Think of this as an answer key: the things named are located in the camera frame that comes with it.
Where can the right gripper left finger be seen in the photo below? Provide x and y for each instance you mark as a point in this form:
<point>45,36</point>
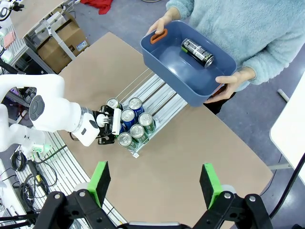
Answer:
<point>97,186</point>

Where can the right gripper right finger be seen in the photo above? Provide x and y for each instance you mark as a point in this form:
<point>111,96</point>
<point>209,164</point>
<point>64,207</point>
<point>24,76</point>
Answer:
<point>212,186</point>

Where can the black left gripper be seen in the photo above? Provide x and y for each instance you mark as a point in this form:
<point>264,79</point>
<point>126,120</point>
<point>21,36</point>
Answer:
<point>107,131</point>

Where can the blue Pocari Sweat can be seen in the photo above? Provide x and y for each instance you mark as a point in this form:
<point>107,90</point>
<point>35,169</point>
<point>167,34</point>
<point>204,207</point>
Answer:
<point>135,103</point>
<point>122,128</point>
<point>128,115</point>

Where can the green soda can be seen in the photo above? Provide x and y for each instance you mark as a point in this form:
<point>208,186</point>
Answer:
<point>125,139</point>
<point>145,119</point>
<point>137,130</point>

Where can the black Pepsi can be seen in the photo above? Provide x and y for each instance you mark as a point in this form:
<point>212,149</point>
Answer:
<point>195,51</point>

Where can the person's left forearm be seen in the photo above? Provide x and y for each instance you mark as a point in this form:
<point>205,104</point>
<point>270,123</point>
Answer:
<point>274,66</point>

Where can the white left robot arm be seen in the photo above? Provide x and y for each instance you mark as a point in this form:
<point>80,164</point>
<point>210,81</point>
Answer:
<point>47,95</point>

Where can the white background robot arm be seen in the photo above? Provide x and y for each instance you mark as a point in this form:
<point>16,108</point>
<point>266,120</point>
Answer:
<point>4,14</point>

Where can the person's right forearm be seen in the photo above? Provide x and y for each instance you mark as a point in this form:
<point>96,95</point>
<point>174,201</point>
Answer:
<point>178,8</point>

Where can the person's left hand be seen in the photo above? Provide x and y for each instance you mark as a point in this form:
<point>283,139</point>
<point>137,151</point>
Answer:
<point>238,80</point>

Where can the person's right hand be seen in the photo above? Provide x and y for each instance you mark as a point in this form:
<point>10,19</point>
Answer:
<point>158,23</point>

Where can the large brown cardboard box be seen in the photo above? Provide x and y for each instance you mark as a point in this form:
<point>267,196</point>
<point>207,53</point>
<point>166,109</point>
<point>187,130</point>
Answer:
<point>64,40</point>

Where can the large white table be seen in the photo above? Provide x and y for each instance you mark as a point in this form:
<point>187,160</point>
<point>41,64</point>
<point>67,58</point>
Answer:
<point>290,133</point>

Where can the red jacket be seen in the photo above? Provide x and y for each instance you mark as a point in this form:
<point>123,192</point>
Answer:
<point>100,6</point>

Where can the person in teal fleece jacket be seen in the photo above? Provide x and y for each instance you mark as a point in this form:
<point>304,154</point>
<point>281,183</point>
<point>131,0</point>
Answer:
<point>238,23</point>

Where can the aluminium extrusion frame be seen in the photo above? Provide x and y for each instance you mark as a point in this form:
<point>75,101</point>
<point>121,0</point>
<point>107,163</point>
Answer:
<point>69,162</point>

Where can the brown table with white frame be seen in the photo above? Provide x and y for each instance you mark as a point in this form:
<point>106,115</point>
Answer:
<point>31,14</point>

